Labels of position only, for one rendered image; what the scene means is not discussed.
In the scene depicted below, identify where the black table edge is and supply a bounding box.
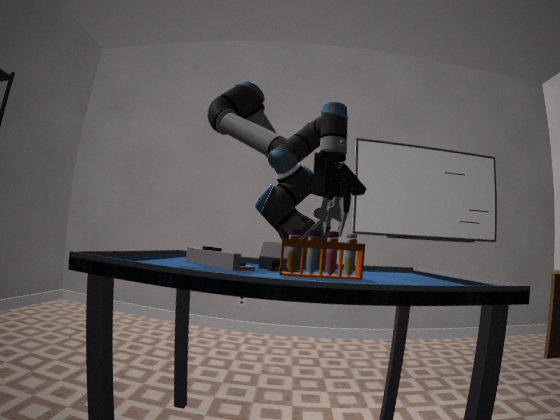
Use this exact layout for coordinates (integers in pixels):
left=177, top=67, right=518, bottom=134
left=69, top=250, right=530, bottom=291

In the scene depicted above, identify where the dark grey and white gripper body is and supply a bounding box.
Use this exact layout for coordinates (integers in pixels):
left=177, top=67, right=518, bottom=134
left=309, top=151, right=348, bottom=199

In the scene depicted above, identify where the blue flat work mat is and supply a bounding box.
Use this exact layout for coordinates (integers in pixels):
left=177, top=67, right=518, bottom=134
left=144, top=257, right=465, bottom=286

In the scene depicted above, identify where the white button housing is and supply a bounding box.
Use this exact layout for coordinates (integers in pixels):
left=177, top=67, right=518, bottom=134
left=259, top=242, right=302, bottom=272

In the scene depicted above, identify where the orange tube rack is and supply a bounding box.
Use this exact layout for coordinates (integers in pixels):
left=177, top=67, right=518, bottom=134
left=279, top=236, right=365, bottom=279

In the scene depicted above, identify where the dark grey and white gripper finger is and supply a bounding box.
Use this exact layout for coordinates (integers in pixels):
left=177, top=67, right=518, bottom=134
left=313, top=196, right=333, bottom=236
left=327, top=185, right=351, bottom=236

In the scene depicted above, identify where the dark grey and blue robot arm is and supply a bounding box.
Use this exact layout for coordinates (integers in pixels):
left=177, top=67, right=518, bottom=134
left=208, top=81, right=348, bottom=240

